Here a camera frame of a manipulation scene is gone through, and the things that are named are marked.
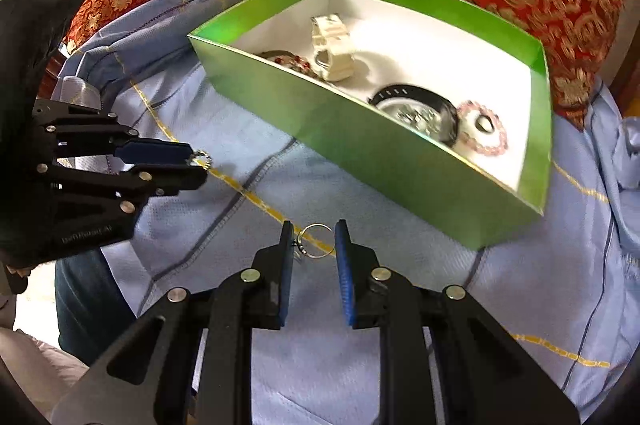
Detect white wristwatch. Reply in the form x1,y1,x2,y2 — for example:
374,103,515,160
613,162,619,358
310,12,357,82

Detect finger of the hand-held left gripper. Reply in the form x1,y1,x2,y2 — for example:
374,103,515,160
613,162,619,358
36,162,209,214
34,102,196,167

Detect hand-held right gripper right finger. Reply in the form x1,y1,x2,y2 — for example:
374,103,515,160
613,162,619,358
334,219,581,425

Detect black and silver wristwatch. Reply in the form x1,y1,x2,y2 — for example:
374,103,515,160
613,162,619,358
370,84,460,150

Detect green cardboard box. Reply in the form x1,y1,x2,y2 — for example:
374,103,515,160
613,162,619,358
187,0,553,251

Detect light blue cloth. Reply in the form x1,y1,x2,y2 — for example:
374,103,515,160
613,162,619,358
50,0,640,425

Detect pink bead bracelet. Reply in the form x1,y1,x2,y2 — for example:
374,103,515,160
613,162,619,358
452,100,511,156

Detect silver hoop with clasp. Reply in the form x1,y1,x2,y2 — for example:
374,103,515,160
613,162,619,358
292,224,337,262

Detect silver charm chain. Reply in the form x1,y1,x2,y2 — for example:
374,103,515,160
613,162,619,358
395,104,441,133

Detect dark teal trousers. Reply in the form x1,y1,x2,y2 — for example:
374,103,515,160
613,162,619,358
54,250,138,363

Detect red bead bracelet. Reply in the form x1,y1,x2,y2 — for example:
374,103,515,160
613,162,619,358
272,54,321,78

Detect grey garment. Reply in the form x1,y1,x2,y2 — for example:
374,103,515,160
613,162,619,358
0,295,96,406

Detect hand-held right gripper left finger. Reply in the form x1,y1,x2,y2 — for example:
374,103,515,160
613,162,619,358
50,220,296,425

